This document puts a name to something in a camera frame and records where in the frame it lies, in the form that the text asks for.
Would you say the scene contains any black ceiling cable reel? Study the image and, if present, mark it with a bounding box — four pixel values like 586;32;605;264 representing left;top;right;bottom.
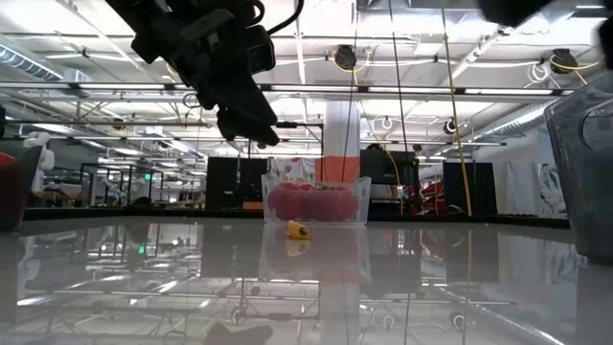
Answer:
550;47;579;76
333;43;358;71

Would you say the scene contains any clear plastic basket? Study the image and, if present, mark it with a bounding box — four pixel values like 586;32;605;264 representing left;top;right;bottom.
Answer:
261;173;374;226

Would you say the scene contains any yellow hanging cable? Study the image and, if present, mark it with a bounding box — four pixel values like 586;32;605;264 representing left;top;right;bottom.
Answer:
440;0;474;218

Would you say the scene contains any white hanging sheet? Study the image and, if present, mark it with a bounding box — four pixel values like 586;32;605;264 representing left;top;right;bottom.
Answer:
500;160;540;217

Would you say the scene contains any black panel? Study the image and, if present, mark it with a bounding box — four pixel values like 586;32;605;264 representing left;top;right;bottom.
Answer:
238;156;269;212

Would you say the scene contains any floral patterned cloth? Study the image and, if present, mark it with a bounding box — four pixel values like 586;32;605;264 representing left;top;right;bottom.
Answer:
270;157;317;183

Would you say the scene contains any yellow toy chili pepper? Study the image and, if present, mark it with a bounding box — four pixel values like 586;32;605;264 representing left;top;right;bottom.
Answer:
286;220;311;241

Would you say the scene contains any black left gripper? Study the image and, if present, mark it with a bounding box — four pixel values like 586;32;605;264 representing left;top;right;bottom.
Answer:
129;7;282;148

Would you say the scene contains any black metal stand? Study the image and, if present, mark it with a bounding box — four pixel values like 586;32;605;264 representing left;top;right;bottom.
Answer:
276;121;326;183

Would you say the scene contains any black hanging cable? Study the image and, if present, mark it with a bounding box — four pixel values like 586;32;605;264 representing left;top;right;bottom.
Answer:
340;0;360;183
386;0;413;215

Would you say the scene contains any white and orange pillar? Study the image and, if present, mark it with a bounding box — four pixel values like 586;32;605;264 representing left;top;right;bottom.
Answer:
323;98;362;184

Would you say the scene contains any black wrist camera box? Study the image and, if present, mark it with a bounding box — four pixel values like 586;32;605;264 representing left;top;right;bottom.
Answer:
247;23;278;77

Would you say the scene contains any black metal frame cage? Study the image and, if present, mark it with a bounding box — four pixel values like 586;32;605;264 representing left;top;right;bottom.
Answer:
79;162;167;207

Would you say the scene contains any white humanoid robot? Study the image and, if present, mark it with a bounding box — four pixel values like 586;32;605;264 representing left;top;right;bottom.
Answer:
22;131;57;193

